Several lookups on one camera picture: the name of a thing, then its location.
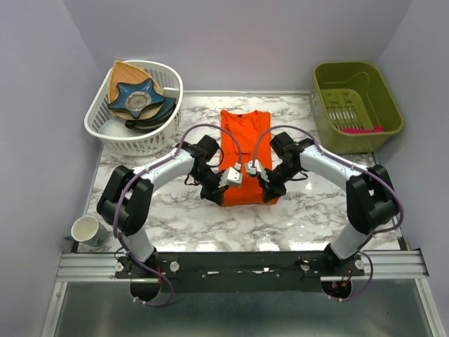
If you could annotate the dark stacked plates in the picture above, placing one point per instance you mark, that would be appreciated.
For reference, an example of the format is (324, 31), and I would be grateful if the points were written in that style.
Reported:
(153, 123)

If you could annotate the orange t shirt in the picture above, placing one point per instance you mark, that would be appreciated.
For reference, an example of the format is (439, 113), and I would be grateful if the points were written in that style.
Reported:
(246, 128)

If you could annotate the aluminium rail frame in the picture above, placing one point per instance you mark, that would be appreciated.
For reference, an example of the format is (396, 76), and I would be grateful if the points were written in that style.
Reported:
(100, 267)

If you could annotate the white plastic basket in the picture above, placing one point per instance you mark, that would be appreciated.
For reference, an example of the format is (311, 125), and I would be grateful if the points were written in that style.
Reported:
(110, 128)

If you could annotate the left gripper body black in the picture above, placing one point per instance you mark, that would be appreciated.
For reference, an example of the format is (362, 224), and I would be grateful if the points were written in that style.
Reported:
(210, 183)

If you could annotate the green plastic bin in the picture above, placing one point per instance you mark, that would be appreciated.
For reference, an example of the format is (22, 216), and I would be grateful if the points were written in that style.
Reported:
(352, 94)

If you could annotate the white paper cup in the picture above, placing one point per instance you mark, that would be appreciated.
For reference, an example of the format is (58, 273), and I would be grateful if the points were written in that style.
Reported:
(88, 230)

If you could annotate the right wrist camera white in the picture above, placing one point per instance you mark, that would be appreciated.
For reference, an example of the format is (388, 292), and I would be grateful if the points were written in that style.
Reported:
(255, 169)

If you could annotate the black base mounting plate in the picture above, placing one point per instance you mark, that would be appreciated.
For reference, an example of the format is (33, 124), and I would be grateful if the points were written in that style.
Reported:
(240, 272)

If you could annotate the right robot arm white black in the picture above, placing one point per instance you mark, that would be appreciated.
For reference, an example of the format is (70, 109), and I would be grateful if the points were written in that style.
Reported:
(370, 196)

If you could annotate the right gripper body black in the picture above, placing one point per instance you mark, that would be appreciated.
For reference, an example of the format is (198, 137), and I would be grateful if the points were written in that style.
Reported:
(277, 179)

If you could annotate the blue star shaped dish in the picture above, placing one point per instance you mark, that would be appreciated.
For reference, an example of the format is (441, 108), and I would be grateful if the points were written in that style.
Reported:
(138, 101)

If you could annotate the woven bamboo leaf tray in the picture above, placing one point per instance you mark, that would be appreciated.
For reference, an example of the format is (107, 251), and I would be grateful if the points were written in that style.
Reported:
(123, 72)

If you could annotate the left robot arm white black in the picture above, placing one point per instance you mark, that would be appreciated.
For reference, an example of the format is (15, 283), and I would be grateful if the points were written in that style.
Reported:
(126, 199)

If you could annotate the pink cloth in bin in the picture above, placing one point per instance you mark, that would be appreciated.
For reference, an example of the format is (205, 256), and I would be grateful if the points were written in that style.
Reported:
(377, 129)

